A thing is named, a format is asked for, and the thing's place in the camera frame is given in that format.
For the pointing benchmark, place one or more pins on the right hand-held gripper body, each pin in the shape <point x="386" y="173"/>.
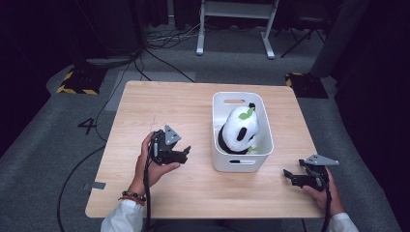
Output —
<point x="317" y="175"/>

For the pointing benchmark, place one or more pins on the grey curtain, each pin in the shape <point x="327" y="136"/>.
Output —
<point x="341" y="35"/>

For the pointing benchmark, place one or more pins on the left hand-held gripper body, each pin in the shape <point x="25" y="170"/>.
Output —
<point x="162" y="145"/>

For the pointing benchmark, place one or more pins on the black tripod stand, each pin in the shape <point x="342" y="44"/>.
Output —
<point x="303" y="37"/>

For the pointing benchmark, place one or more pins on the white metal desk frame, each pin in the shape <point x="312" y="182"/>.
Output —
<point x="237" y="9"/>

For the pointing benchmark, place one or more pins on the grey tape piece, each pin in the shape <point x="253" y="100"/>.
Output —
<point x="96" y="185"/>

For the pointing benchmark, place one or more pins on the white plastic storage basket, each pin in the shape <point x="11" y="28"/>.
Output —
<point x="222" y="158"/>

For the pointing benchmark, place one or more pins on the person's left hand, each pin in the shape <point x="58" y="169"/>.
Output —
<point x="154" y="174"/>

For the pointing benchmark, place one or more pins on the black base with yellow stripes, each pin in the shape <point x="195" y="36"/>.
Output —
<point x="306" y="85"/>
<point x="82" y="82"/>

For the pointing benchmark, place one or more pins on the panda plush toy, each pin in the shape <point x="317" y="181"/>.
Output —
<point x="240" y="129"/>

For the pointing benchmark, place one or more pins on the person's right hand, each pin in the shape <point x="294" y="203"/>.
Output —
<point x="328" y="199"/>

